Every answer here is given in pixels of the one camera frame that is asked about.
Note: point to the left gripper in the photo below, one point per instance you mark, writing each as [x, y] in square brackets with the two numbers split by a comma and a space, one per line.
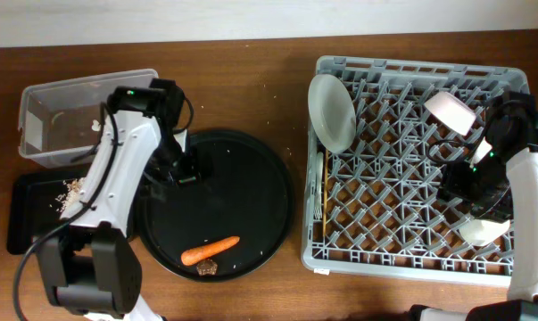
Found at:
[192, 168]

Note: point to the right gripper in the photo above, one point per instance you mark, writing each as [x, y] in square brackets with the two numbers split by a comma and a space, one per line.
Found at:
[451, 182]

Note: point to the white cup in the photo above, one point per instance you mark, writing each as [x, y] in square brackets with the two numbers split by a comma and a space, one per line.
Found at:
[481, 232]

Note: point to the white tissue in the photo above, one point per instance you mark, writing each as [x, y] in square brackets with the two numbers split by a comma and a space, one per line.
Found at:
[96, 126]

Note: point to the pink bowl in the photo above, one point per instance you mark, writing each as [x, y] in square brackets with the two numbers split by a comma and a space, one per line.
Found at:
[452, 112]

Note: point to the orange carrot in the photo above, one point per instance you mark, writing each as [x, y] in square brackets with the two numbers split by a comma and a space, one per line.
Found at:
[198, 254]

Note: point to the brown food scrap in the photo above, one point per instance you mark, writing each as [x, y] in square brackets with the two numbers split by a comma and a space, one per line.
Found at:
[207, 267]

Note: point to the white plastic fork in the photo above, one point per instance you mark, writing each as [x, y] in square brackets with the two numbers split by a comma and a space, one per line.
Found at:
[319, 174]

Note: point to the wooden chopstick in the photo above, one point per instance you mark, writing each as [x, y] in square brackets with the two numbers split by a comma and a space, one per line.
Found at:
[324, 219]

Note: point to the grey plate with rice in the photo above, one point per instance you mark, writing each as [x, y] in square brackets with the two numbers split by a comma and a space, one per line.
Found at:
[332, 113]

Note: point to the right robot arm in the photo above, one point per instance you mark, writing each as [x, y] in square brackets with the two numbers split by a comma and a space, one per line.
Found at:
[522, 296]

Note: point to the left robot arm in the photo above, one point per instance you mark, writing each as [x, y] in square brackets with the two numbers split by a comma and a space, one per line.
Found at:
[86, 264]

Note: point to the grey dishwasher rack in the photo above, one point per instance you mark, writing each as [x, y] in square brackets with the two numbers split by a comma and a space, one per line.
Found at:
[383, 217]

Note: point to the clear plastic waste bin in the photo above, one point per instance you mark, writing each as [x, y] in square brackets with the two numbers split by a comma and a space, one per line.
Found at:
[55, 118]

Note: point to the round black serving tray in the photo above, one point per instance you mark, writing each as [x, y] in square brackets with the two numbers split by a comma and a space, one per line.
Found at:
[248, 193]

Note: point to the pile of rice and shells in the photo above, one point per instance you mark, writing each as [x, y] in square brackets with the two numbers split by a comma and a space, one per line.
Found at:
[71, 195]

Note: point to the black rectangular tray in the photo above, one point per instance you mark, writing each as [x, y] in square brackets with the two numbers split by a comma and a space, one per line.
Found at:
[36, 200]

